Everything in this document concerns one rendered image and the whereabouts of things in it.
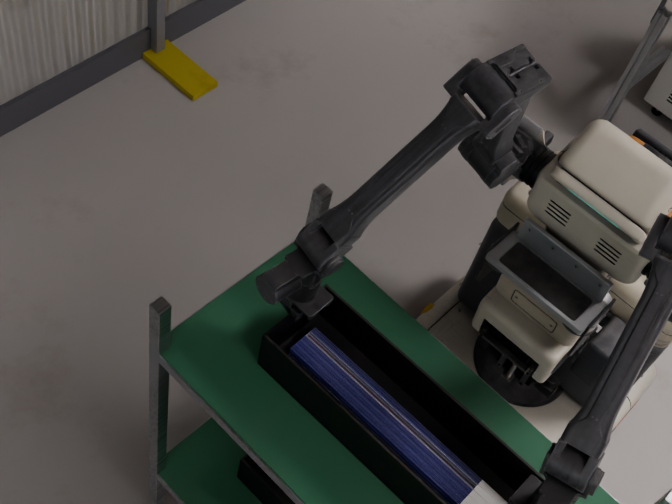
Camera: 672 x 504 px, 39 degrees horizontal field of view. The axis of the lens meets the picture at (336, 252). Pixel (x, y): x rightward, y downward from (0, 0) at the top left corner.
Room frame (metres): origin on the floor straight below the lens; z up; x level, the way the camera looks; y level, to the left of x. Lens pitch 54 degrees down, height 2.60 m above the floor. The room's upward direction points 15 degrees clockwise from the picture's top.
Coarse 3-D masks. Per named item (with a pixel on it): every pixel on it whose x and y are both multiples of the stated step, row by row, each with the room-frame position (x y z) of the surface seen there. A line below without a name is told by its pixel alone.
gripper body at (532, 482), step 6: (528, 480) 0.72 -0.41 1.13; (534, 480) 0.72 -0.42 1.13; (522, 486) 0.70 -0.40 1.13; (528, 486) 0.71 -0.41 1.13; (534, 486) 0.71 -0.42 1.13; (516, 492) 0.69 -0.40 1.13; (522, 492) 0.69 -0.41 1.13; (528, 492) 0.70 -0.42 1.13; (534, 492) 0.69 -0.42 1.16; (510, 498) 0.68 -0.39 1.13; (516, 498) 0.68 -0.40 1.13; (522, 498) 0.68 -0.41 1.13; (528, 498) 0.69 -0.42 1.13
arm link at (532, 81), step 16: (512, 48) 1.20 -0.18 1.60; (480, 64) 1.14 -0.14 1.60; (496, 64) 1.16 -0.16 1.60; (512, 64) 1.17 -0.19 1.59; (528, 64) 1.20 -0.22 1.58; (464, 80) 1.13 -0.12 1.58; (480, 80) 1.12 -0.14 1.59; (496, 80) 1.13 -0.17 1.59; (512, 80) 1.14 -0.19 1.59; (528, 80) 1.15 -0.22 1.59; (544, 80) 1.16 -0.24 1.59; (480, 96) 1.10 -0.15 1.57; (496, 96) 1.10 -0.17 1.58; (512, 96) 1.11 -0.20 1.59; (528, 96) 1.15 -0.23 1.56; (496, 112) 1.08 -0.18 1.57; (512, 128) 1.24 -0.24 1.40; (464, 144) 1.31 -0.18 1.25; (480, 144) 1.27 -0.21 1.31; (496, 144) 1.24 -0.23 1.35; (512, 144) 1.29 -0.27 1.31; (496, 160) 1.26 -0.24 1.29; (512, 160) 1.27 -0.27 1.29; (496, 176) 1.26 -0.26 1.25
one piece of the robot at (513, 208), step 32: (512, 192) 1.63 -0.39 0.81; (512, 224) 1.59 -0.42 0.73; (544, 224) 1.56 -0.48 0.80; (480, 256) 1.61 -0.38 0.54; (480, 288) 1.59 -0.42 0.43; (640, 288) 1.44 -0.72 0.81; (608, 320) 1.42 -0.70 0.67; (576, 352) 1.43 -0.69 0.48; (544, 384) 1.42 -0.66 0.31; (576, 384) 1.40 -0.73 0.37
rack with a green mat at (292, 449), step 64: (320, 192) 1.22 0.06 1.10; (192, 320) 0.94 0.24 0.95; (256, 320) 0.98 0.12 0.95; (384, 320) 1.06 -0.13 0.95; (192, 384) 0.81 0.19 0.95; (256, 384) 0.85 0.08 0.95; (448, 384) 0.96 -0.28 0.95; (192, 448) 0.94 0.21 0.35; (256, 448) 0.72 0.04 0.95; (320, 448) 0.76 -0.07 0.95; (512, 448) 0.86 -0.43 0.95
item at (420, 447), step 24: (312, 336) 0.96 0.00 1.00; (312, 360) 0.90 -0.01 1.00; (336, 360) 0.92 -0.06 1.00; (336, 384) 0.87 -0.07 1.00; (360, 384) 0.88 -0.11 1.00; (360, 408) 0.83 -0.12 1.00; (384, 408) 0.85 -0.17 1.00; (384, 432) 0.80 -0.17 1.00; (408, 432) 0.81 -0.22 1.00; (408, 456) 0.77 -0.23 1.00; (432, 456) 0.78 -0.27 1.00; (456, 456) 0.79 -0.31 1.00; (432, 480) 0.73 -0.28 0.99; (456, 480) 0.75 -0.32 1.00; (480, 480) 0.76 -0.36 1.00
